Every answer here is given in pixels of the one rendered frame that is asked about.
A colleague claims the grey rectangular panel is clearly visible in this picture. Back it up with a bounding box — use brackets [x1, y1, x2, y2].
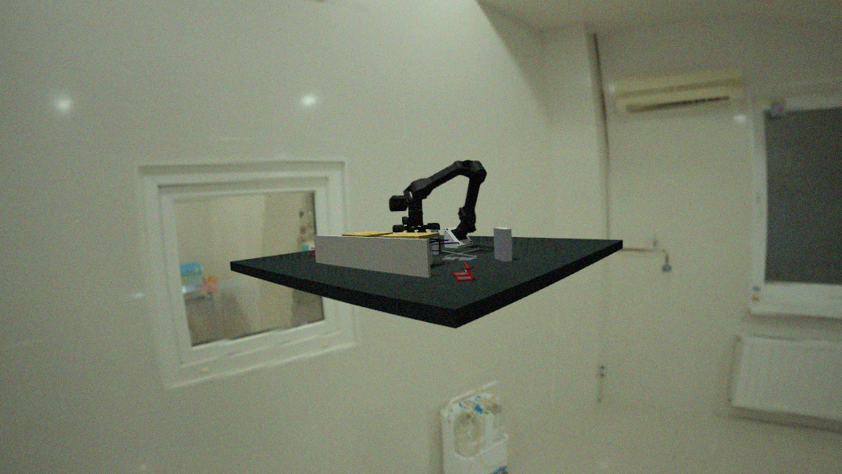
[314, 235, 431, 278]

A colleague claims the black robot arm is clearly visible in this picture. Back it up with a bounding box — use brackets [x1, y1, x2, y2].
[389, 160, 486, 240]

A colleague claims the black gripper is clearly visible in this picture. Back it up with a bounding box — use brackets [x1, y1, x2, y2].
[393, 210, 440, 233]

